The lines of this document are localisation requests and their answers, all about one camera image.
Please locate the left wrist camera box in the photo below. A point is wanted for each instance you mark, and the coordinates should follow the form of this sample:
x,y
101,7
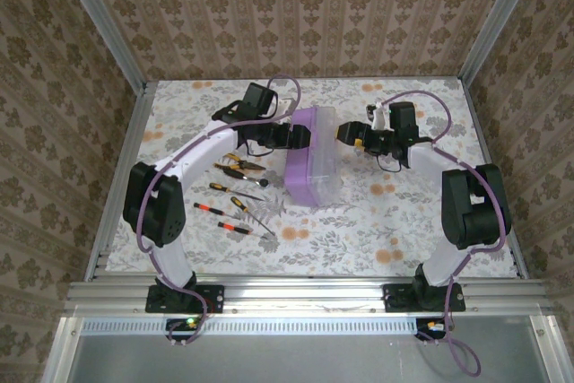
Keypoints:
x,y
287,107

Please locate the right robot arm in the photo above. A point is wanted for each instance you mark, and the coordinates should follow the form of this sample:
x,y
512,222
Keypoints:
x,y
471,203

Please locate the black orange precision screwdriver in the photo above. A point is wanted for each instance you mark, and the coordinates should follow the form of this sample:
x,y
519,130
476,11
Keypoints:
x,y
228,225
204,207

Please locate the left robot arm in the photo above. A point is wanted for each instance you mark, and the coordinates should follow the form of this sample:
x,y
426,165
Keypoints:
x,y
154,203

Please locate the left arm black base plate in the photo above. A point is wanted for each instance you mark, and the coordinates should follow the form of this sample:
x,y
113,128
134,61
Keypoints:
x,y
213,300

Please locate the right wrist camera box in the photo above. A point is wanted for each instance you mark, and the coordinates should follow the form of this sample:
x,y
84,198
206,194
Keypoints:
x,y
377,116

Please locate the purple clear-lid plastic toolbox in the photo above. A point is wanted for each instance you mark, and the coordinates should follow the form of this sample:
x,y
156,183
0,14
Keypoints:
x,y
305,176

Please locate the small green-lit circuit board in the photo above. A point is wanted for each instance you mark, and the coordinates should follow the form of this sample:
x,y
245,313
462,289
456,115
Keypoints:
x,y
188,324

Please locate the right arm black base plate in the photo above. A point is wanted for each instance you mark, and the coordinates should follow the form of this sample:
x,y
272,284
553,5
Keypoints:
x,y
397,298

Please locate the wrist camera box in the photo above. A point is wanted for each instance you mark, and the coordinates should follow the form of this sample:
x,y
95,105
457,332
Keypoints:
x,y
287,107
377,116

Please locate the aluminium frame post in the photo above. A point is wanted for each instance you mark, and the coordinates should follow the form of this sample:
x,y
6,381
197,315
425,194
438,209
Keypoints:
x,y
101,20
498,20

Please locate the aluminium table side rail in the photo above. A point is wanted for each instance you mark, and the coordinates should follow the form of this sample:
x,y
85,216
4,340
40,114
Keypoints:
x,y
133,132
480,132

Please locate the aluminium mounting rail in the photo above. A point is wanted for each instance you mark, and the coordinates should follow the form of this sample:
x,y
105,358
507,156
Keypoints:
x,y
305,295

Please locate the grey metal panel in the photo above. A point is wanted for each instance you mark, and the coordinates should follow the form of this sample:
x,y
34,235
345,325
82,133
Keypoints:
x,y
291,360

